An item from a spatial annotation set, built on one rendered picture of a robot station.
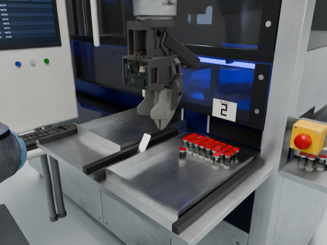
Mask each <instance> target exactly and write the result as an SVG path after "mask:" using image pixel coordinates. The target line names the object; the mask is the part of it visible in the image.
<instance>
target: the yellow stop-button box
mask: <svg viewBox="0 0 327 245"><path fill-rule="evenodd" d="M299 134H306V135H308V136H309V137H310V138H311V140H312V144H311V146H310V147H309V148H308V149H306V150H301V149H298V148H297V147H296V146H295V145H294V138H295V137H296V136H298V135H299ZM326 140H327V123H326V122H320V121H316V120H311V119H307V118H301V119H300V120H299V121H298V122H296V123H295V124H294V125H293V129H292V134H291V141H290V148H292V149H295V150H299V151H302V152H305V153H309V154H312V155H318V154H319V153H320V151H321V150H322V149H323V148H324V147H325V144H326Z"/></svg>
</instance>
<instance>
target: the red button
mask: <svg viewBox="0 0 327 245"><path fill-rule="evenodd" d="M311 144H312V140H311V138H310V137H309V136H308V135H306V134H299V135H298V136H296V137H295V138H294V145H295V146H296V147H297V148H298V149H301V150H306V149H308V148H309V147H310V146H311Z"/></svg>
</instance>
